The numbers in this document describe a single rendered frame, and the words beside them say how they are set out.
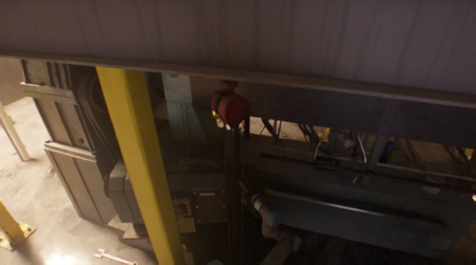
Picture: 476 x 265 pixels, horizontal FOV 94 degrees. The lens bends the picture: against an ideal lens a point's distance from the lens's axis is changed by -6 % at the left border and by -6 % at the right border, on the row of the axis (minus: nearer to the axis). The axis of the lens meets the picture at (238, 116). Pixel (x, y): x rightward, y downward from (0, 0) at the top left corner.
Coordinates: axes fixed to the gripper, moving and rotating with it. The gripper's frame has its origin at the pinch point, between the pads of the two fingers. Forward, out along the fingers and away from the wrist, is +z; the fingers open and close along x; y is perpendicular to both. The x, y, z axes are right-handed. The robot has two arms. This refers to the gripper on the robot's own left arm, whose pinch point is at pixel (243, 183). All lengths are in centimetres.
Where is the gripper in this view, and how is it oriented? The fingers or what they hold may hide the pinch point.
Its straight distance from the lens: 147.1
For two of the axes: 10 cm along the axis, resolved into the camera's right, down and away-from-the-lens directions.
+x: -8.5, 2.6, -4.5
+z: -5.2, -4.2, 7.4
